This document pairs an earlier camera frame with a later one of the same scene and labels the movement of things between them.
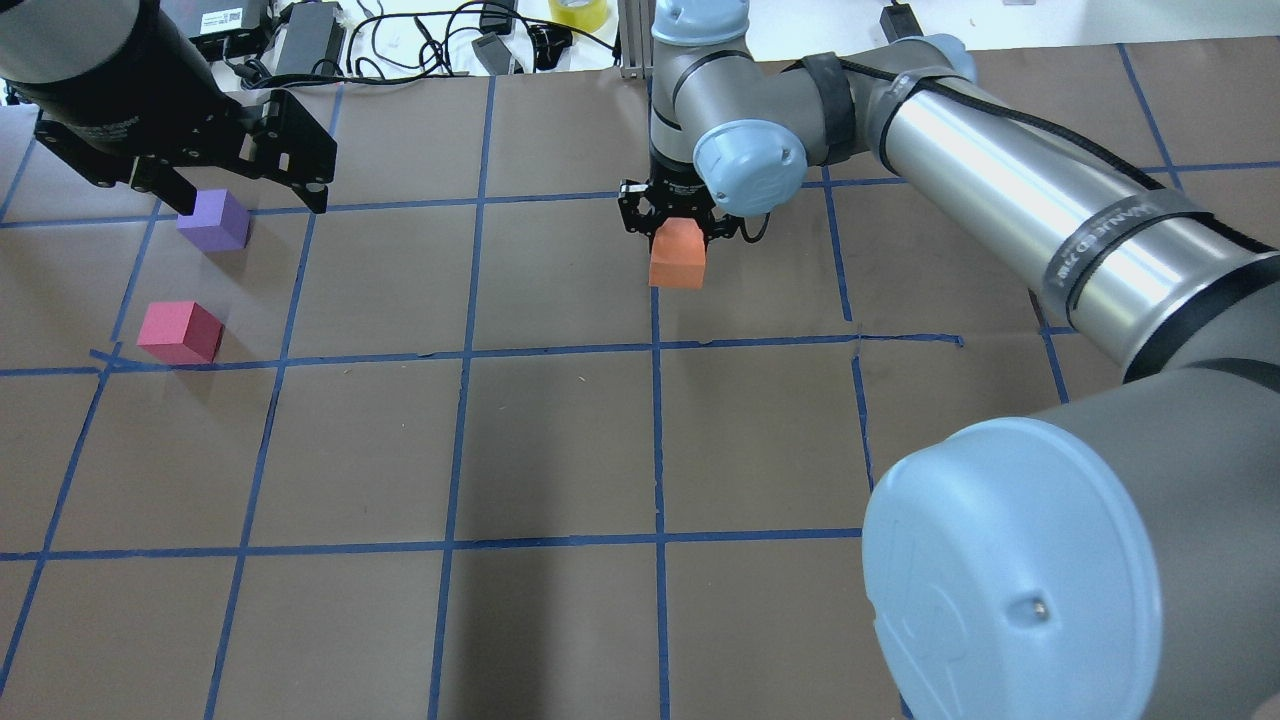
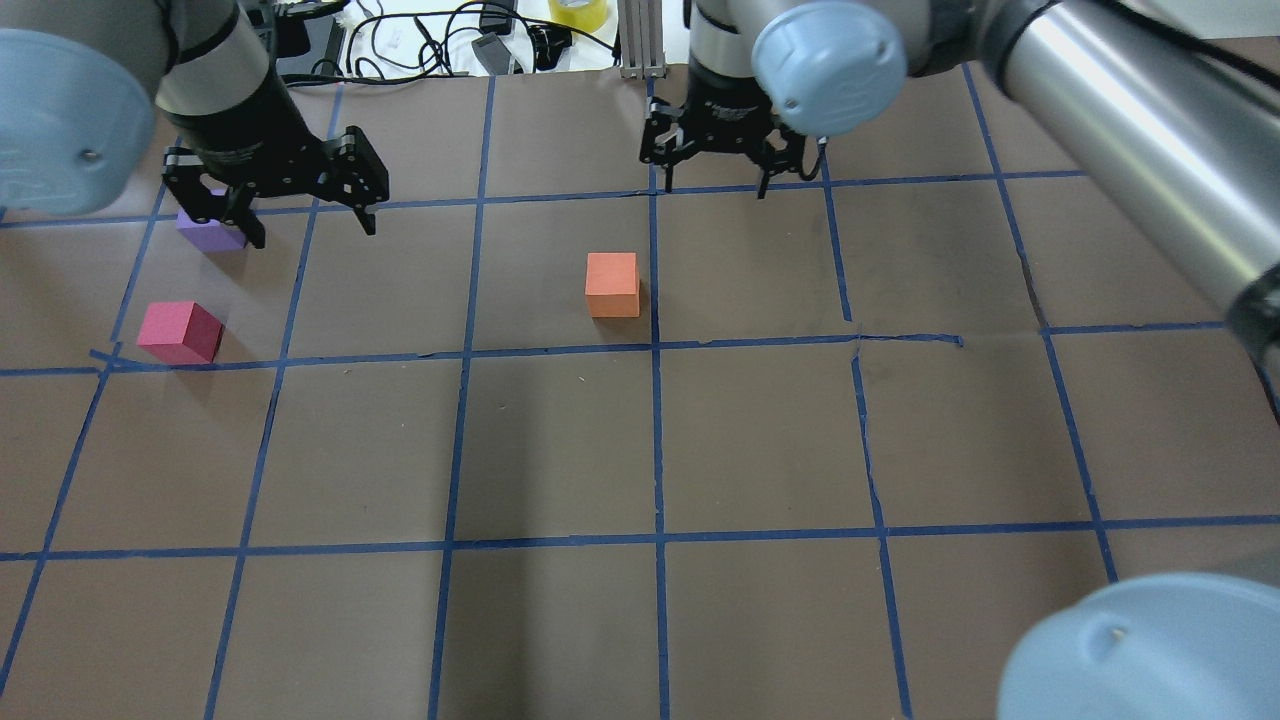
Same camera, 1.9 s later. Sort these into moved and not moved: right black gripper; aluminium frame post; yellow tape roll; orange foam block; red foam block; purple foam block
Moved: orange foam block; right black gripper
Not moved: aluminium frame post; yellow tape roll; purple foam block; red foam block
